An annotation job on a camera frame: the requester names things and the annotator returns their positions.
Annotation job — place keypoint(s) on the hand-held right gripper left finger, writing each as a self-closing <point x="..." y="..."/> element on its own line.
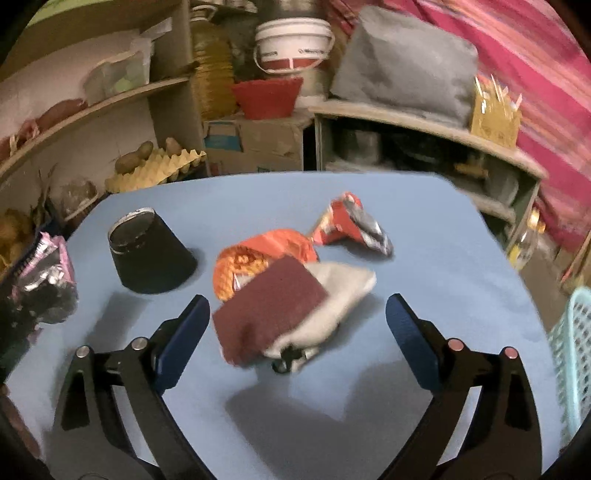
<point x="182" y="341"/>

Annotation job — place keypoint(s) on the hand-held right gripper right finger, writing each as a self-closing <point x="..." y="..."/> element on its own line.
<point x="411" y="341"/>

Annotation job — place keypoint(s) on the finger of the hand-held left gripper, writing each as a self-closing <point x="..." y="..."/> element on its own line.
<point x="46" y="307"/>

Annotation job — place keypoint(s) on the pink foil wrapper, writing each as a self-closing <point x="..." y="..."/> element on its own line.
<point x="46" y="263"/>

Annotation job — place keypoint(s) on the grey patterned packet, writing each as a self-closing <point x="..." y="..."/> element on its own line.
<point x="341" y="295"/>

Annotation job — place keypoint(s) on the maroon scouring pad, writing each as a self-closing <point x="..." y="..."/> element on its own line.
<point x="263" y="309"/>

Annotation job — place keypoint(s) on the black paper cup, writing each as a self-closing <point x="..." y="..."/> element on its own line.
<point x="152" y="258"/>

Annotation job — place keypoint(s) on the orange snack wrapper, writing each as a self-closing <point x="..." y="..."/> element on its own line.
<point x="249" y="258"/>

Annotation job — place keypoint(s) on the red snack wrapper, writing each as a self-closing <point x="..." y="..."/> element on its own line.
<point x="337" y="221"/>

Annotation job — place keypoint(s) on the light blue plastic basket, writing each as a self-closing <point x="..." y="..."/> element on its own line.
<point x="575" y="350"/>

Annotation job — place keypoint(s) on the wicker basket of potatoes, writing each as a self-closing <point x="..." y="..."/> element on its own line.
<point x="14" y="235"/>

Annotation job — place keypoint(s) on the small brown basket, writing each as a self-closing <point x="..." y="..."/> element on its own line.
<point x="78" y="198"/>

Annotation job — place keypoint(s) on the yellow egg tray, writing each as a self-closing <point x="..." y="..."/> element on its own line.
<point x="152" y="175"/>

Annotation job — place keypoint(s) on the large potato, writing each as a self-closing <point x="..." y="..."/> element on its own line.
<point x="131" y="159"/>

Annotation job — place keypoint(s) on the sweet potato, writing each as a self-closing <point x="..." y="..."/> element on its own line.
<point x="60" y="115"/>

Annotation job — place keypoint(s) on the small potato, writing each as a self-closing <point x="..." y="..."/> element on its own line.
<point x="173" y="146"/>

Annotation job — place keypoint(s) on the brown cardboard box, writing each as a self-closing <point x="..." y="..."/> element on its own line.
<point x="263" y="147"/>

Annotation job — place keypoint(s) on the low wooden cabinet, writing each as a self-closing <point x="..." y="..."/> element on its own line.
<point x="415" y="120"/>

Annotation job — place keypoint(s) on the wooden shelf unit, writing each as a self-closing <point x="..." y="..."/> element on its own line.
<point x="115" y="92"/>

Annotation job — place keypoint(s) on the yellow utensil holder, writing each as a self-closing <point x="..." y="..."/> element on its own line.
<point x="494" y="120"/>

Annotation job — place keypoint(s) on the clear plastic container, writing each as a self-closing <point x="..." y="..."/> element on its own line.
<point x="115" y="76"/>

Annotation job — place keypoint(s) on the red woven basket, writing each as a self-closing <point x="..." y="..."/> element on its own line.
<point x="268" y="97"/>

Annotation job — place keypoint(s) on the yellow oil jug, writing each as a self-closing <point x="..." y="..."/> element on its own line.
<point x="214" y="78"/>

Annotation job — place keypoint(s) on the grey fabric cover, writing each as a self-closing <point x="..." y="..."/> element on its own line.
<point x="401" y="69"/>

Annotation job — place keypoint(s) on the red striped cloth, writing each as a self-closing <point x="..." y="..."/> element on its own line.
<point x="545" y="69"/>

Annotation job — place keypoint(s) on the white plastic bucket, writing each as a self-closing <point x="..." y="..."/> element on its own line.
<point x="293" y="46"/>

